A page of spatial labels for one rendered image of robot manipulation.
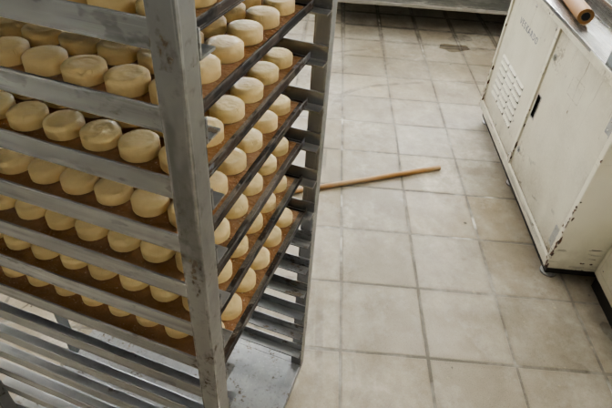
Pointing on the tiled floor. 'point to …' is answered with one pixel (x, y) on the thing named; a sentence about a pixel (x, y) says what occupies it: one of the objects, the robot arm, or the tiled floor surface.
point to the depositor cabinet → (555, 126)
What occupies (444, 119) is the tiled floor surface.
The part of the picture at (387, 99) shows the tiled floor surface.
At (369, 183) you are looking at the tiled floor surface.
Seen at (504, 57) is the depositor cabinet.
